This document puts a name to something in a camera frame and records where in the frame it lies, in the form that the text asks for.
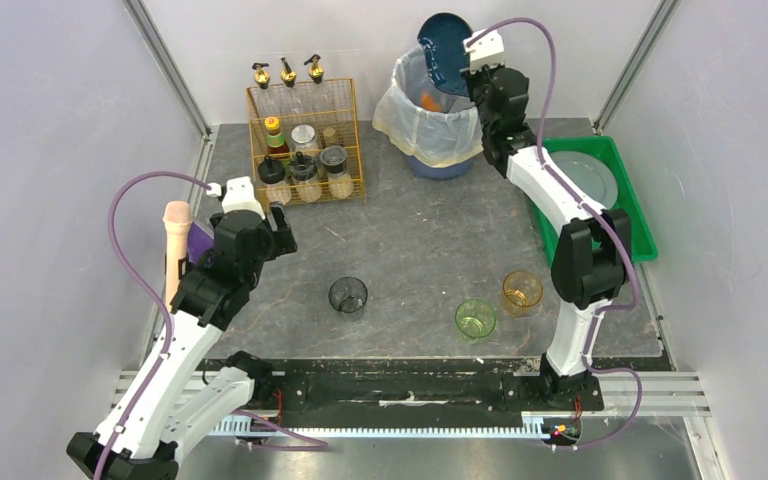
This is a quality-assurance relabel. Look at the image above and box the black flip-cap spice jar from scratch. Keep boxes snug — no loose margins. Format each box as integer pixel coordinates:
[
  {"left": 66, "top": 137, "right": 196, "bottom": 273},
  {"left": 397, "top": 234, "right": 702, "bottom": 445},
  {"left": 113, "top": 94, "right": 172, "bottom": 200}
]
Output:
[{"left": 289, "top": 154, "right": 322, "bottom": 203}]

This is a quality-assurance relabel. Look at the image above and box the black cap spice jar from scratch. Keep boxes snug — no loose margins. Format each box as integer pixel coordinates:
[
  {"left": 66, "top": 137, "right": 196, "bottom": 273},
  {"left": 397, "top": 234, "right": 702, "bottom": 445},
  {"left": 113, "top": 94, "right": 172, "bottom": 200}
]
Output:
[{"left": 257, "top": 155, "right": 292, "bottom": 205}]

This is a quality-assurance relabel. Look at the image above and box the dark smoky glass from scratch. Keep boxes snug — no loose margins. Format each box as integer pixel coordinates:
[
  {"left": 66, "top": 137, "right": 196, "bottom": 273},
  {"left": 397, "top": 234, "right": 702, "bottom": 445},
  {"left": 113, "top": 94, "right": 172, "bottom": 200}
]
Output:
[{"left": 328, "top": 276, "right": 368, "bottom": 317}]

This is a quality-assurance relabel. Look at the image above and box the red sauce bottle green label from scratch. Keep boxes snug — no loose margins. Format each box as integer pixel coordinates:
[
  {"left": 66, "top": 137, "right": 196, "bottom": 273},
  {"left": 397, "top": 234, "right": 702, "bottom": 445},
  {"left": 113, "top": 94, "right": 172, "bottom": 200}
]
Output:
[{"left": 263, "top": 116, "right": 291, "bottom": 162}]

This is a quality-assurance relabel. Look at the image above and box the small yellow oil bottle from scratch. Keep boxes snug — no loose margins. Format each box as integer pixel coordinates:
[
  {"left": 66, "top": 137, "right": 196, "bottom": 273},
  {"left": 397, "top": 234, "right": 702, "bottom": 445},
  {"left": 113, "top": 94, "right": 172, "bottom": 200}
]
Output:
[{"left": 321, "top": 126, "right": 341, "bottom": 148}]

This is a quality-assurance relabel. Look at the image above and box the brown-sauce bottle gold spout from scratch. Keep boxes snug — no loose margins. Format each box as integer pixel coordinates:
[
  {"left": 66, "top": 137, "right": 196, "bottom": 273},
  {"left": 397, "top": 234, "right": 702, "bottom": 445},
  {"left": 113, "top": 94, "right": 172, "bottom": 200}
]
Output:
[{"left": 280, "top": 56, "right": 310, "bottom": 121}]

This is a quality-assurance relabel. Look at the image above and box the clear oil bottle gold spout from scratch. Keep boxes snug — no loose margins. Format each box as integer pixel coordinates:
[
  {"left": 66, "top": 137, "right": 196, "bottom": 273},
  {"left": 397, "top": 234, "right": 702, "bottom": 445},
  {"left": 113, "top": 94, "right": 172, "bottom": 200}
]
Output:
[{"left": 252, "top": 62, "right": 280, "bottom": 118}]

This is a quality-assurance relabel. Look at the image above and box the green glass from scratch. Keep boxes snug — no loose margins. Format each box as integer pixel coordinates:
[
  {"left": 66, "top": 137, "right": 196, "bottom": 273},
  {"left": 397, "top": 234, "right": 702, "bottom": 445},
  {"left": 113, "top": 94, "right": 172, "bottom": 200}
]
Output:
[{"left": 455, "top": 299, "right": 497, "bottom": 340}]

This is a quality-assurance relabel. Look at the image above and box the amber glass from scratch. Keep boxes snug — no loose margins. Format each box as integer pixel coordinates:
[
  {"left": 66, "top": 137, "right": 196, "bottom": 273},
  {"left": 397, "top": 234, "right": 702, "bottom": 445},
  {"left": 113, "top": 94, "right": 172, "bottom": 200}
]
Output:
[{"left": 501, "top": 270, "right": 544, "bottom": 317}]

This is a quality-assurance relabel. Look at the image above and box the blue ribbed dish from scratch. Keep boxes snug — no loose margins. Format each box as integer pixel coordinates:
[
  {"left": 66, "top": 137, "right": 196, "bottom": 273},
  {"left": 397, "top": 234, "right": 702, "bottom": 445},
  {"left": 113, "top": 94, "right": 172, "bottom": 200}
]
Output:
[{"left": 417, "top": 12, "right": 473, "bottom": 97}]

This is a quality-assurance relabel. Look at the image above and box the grey-green round plate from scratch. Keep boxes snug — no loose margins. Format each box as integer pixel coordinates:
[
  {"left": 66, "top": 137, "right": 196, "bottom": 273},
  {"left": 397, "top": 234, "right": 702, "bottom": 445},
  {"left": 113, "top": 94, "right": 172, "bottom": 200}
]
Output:
[{"left": 551, "top": 151, "right": 619, "bottom": 209}]

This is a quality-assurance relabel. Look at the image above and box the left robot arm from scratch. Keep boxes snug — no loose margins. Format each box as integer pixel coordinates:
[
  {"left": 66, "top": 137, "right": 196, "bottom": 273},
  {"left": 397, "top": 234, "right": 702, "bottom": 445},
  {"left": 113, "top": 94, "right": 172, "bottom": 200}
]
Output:
[{"left": 67, "top": 203, "right": 297, "bottom": 479}]

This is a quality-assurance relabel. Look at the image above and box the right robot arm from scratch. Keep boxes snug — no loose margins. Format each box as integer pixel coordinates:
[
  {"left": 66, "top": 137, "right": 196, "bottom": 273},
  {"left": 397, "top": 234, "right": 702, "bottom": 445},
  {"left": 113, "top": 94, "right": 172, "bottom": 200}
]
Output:
[{"left": 461, "top": 66, "right": 634, "bottom": 409}]

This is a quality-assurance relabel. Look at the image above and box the purple box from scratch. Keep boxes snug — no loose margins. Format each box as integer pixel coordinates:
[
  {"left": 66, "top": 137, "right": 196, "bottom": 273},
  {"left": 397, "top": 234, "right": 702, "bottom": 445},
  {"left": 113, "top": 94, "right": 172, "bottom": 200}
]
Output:
[{"left": 187, "top": 219, "right": 214, "bottom": 264}]

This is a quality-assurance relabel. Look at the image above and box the beige microphone on stand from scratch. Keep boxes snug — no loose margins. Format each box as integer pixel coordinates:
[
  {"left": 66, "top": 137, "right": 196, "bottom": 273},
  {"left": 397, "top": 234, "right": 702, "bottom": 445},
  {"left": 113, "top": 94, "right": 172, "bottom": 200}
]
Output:
[{"left": 162, "top": 201, "right": 193, "bottom": 310}]

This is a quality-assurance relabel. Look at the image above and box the bin with plastic liner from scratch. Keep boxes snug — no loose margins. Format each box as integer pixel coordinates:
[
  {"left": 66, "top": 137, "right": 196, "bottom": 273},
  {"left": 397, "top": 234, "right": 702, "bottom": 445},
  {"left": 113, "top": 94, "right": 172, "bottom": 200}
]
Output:
[{"left": 372, "top": 46, "right": 482, "bottom": 180}]

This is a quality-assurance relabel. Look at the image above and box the fried piece on blue dish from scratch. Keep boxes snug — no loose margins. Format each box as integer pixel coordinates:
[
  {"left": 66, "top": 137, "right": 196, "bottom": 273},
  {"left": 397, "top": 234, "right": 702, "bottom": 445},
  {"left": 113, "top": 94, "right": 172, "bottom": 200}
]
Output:
[{"left": 420, "top": 92, "right": 442, "bottom": 113}]

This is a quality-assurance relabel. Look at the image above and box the green plastic tray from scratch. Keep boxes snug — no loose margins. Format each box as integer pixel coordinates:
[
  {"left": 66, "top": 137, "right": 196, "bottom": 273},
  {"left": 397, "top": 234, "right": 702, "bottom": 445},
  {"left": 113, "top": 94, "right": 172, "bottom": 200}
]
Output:
[{"left": 529, "top": 135, "right": 660, "bottom": 269}]

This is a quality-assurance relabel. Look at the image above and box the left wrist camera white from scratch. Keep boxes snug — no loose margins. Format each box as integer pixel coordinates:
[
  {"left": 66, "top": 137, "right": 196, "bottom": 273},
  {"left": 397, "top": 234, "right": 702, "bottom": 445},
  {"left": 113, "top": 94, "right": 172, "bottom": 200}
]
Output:
[{"left": 206, "top": 176, "right": 266, "bottom": 219}]

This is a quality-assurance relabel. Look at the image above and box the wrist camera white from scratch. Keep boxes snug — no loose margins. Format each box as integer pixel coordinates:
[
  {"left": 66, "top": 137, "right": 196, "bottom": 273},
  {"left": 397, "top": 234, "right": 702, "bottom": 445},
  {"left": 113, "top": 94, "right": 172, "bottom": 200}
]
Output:
[
  {"left": 462, "top": 29, "right": 505, "bottom": 74},
  {"left": 206, "top": 176, "right": 266, "bottom": 219}
]

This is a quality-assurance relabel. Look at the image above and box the yellow wire rack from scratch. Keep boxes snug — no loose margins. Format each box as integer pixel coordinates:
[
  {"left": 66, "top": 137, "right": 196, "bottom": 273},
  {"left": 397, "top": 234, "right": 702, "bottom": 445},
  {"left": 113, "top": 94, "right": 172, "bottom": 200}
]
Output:
[{"left": 246, "top": 78, "right": 366, "bottom": 205}]

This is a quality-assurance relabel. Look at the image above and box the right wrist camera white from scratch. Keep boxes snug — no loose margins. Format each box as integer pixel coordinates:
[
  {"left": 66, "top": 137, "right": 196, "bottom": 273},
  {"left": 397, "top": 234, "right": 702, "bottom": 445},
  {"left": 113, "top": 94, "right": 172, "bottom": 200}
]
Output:
[{"left": 462, "top": 29, "right": 505, "bottom": 74}]

